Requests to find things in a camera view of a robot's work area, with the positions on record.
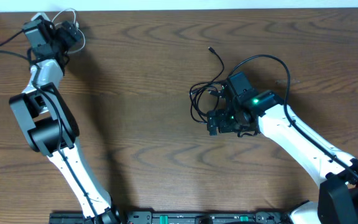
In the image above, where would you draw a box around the white USB cable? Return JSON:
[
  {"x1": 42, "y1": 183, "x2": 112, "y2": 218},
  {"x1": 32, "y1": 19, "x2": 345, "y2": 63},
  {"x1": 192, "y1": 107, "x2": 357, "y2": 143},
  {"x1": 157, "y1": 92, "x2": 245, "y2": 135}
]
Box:
[{"x1": 50, "y1": 7, "x2": 86, "y2": 55}]

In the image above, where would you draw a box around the black braided USB cable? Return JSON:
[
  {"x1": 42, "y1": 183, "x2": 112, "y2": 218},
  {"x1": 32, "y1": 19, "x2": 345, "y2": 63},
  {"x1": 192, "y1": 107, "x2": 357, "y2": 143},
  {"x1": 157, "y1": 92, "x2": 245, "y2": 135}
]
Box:
[{"x1": 190, "y1": 80, "x2": 226, "y2": 124}]

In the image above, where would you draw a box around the black cable with small plug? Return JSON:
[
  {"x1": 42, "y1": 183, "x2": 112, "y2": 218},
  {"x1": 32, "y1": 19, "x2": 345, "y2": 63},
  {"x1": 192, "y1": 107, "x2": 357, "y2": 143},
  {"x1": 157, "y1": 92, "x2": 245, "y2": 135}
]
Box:
[{"x1": 188, "y1": 46, "x2": 226, "y2": 124}]

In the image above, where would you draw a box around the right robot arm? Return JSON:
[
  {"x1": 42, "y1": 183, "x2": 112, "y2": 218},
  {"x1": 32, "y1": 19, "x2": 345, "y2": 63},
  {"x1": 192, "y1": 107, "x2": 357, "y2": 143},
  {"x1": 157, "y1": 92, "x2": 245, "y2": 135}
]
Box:
[{"x1": 206, "y1": 72, "x2": 358, "y2": 223}]

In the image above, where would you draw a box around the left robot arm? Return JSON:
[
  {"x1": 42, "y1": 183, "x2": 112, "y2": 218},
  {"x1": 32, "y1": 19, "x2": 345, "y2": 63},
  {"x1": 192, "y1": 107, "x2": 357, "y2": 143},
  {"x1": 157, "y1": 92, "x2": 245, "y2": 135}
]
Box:
[{"x1": 9, "y1": 13, "x2": 122, "y2": 223}]

